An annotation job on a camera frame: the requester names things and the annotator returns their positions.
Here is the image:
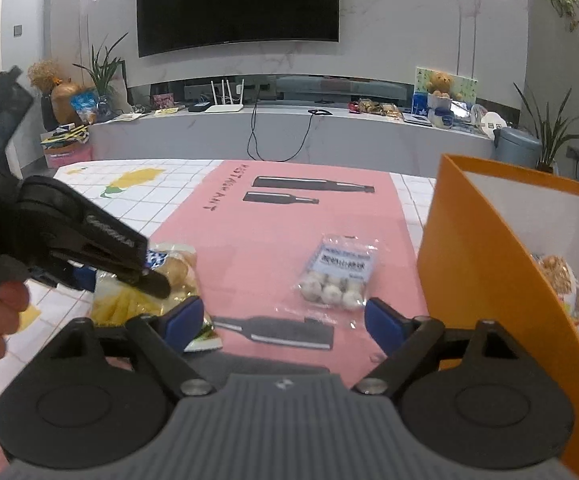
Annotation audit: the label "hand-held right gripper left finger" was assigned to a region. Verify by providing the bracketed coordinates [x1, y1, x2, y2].
[52, 296, 215, 397]

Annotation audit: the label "black wall television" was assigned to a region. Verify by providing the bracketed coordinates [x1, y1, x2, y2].
[136, 0, 341, 59]

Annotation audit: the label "nut snack packet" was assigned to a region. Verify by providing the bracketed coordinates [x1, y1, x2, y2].
[532, 254, 579, 326]

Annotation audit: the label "green picture card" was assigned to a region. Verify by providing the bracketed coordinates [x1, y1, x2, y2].
[414, 66, 478, 104]

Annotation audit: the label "black looped cable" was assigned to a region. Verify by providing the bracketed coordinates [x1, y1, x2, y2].
[282, 108, 333, 164]

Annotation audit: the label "pink basket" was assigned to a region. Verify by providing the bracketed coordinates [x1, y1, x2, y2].
[44, 145, 93, 170]

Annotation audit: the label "clear quail egg packet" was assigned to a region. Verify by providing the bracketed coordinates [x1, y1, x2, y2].
[296, 233, 381, 311]

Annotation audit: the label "pile of snacks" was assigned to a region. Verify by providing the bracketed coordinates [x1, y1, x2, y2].
[349, 99, 403, 119]

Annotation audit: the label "white router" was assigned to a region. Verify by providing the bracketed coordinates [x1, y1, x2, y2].
[204, 79, 245, 114]

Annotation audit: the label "orange vase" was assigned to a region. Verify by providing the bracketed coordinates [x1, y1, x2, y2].
[50, 80, 83, 126]

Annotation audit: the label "blue snack bag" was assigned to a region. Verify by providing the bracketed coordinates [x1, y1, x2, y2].
[70, 89, 100, 124]

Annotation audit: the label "yellow chips packet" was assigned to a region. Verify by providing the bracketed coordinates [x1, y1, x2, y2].
[91, 241, 223, 354]

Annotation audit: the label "grey television cabinet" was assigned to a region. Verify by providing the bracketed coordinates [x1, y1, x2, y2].
[87, 105, 501, 167]

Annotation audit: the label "dark leaf potted plant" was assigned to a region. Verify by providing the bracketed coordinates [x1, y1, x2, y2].
[513, 82, 579, 174]

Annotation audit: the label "dried yellow flowers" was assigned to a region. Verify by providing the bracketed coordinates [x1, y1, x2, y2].
[27, 60, 63, 92]

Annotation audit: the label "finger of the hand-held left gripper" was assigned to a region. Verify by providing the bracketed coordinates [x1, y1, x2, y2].
[30, 255, 96, 292]
[50, 194, 171, 300]

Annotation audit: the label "pink table mat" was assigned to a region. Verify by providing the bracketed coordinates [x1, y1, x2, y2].
[147, 160, 431, 392]

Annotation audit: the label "orange cardboard box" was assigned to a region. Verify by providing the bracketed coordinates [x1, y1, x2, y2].
[417, 154, 579, 480]

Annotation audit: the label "grey trash can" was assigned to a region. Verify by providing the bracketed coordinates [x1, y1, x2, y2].
[492, 127, 543, 169]

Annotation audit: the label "long leaf potted plant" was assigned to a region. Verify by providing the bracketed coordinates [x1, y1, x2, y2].
[72, 32, 130, 111]

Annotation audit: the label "pile of yellow packets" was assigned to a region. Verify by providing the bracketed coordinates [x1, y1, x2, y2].
[40, 125, 91, 149]

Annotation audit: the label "brown teddy bear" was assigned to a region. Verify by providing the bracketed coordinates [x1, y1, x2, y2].
[427, 72, 455, 99]

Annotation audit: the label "white blue pot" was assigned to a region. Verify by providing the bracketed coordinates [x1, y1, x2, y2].
[427, 95, 455, 129]

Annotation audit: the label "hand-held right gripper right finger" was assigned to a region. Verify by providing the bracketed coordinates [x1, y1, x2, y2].
[352, 297, 520, 396]

